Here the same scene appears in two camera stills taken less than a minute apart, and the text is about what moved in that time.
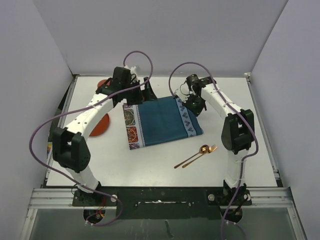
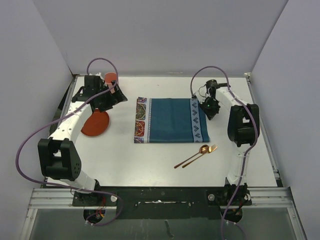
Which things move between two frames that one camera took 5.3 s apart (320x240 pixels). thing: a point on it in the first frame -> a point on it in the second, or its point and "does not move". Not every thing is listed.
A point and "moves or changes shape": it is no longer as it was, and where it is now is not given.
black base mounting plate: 166,203 does not move
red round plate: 101,127 does not move
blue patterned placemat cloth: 159,120 moves or changes shape
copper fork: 211,148 does not move
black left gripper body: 136,95 -> 108,100
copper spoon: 203,149 does not move
